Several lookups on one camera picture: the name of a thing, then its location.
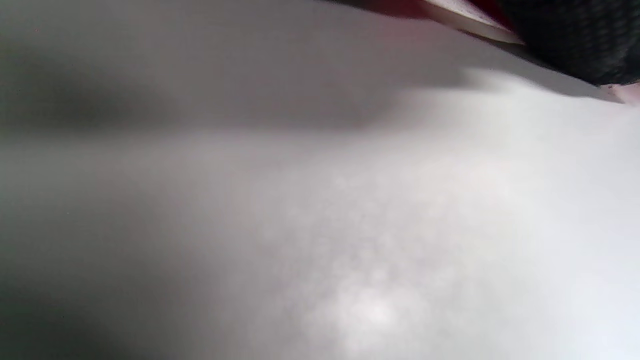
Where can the person's left hand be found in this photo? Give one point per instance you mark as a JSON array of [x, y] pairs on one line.
[[580, 35]]

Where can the red plastic container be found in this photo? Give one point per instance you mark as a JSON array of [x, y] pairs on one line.
[[492, 10]]

